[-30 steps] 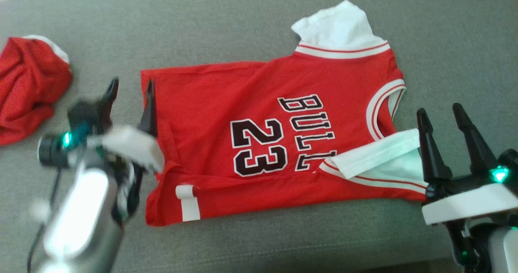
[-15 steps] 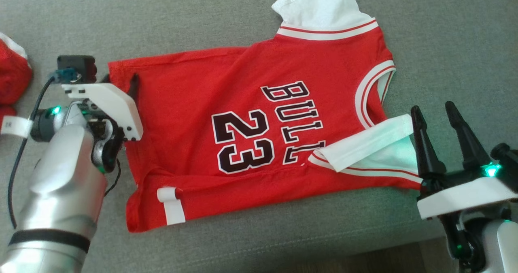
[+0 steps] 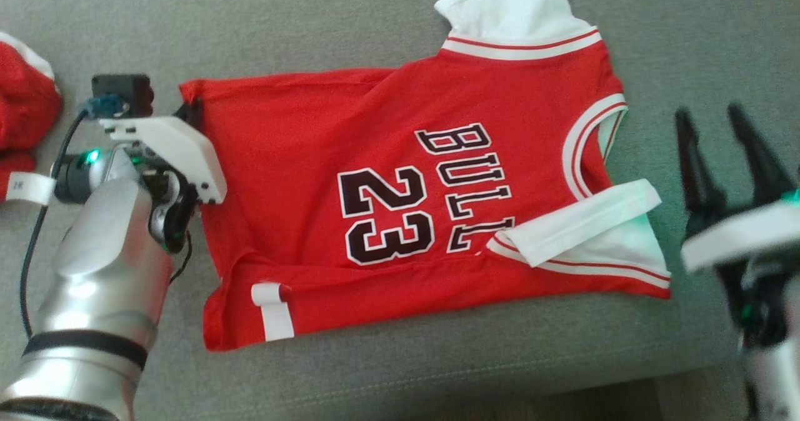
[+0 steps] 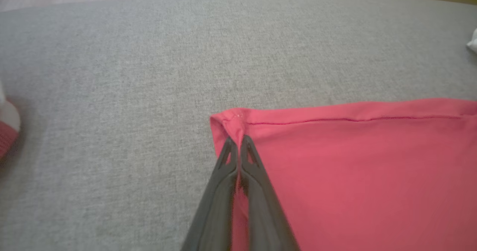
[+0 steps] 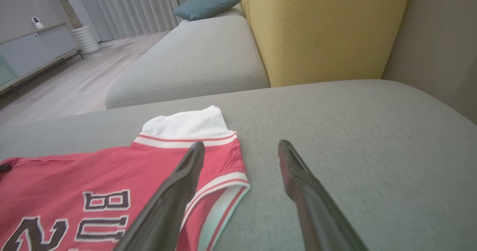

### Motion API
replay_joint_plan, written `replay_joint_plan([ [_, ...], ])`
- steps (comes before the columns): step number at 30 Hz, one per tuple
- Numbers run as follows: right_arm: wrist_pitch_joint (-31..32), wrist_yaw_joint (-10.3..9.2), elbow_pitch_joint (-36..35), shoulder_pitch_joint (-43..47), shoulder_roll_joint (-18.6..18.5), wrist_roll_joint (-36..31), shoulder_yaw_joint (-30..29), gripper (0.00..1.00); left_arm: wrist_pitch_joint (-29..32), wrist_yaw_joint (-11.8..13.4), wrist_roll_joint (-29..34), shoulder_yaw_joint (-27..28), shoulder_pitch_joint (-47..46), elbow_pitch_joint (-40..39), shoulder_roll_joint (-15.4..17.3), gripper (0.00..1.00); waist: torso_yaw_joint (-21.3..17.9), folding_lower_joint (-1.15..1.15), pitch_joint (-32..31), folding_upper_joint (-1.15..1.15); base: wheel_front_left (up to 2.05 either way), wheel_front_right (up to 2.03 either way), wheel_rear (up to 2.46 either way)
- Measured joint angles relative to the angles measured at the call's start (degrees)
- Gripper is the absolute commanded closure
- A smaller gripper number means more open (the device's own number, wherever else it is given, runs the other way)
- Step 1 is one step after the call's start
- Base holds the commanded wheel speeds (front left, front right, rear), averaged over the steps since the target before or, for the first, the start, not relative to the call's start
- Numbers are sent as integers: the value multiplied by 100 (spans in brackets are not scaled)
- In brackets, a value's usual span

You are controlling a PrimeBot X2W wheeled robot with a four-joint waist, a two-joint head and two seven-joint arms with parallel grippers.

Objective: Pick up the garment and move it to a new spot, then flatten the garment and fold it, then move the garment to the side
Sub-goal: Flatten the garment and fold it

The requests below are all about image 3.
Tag grey sofa seat cushion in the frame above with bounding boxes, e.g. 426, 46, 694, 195
0, 0, 800, 421

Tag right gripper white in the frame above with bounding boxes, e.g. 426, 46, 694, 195
674, 102, 800, 347

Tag red Bulls 23 jersey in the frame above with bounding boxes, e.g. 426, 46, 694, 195
179, 0, 673, 353

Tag thin black left gripper wire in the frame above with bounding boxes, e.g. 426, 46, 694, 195
167, 230, 193, 285

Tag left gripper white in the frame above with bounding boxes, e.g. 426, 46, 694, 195
100, 101, 228, 252

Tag black cable with blue connector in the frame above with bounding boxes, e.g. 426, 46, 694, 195
19, 94, 127, 340

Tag red shorts with white stripes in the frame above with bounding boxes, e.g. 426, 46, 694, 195
0, 32, 64, 207

